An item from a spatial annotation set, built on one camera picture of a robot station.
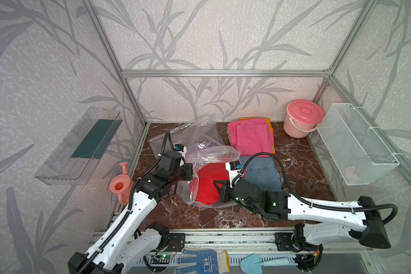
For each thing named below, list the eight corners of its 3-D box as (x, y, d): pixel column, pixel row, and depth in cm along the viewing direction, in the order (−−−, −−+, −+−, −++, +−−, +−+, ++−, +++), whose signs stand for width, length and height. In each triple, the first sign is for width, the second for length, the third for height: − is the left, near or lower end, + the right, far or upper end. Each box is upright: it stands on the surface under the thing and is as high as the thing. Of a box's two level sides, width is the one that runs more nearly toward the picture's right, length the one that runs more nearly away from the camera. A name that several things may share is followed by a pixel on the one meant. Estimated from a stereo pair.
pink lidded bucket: (283, 142, 112) (293, 121, 97) (275, 119, 127) (283, 97, 112) (315, 142, 113) (331, 121, 97) (304, 119, 127) (316, 97, 112)
